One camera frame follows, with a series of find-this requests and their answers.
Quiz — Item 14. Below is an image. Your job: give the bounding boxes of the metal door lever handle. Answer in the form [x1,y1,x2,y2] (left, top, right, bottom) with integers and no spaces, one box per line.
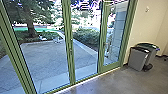
[101,39,108,52]

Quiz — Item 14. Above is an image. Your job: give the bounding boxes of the green glass door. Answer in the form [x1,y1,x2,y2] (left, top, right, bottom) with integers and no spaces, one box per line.
[98,0,130,74]

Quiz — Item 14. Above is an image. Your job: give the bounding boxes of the grey indoor trash bin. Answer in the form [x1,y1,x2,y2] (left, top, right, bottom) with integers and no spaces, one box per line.
[127,45,151,72]

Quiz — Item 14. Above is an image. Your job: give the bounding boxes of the dark green bush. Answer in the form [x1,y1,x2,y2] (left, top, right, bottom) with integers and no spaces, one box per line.
[72,27,101,48]

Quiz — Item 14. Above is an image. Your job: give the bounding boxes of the green framed glass doors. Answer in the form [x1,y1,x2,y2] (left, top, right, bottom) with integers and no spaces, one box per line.
[0,0,138,94]

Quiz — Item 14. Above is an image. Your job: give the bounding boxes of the small grey outdoor fixture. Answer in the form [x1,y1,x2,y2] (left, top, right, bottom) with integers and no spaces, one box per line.
[52,34,64,45]

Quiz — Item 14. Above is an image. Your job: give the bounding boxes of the grey building column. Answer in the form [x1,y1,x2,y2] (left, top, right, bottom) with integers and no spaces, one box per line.
[109,1,129,65]

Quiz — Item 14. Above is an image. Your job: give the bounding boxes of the bright green lawn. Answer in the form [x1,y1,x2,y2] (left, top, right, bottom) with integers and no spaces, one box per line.
[13,27,62,34]

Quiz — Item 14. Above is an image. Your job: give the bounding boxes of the low green hedge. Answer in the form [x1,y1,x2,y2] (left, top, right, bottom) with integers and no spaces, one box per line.
[13,31,60,43]

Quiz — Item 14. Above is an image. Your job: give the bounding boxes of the large outdoor tree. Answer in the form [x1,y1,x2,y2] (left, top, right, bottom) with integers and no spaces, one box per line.
[2,0,56,39]

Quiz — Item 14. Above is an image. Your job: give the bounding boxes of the small white wall device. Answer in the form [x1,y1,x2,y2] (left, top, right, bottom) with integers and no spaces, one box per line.
[144,6,150,13]

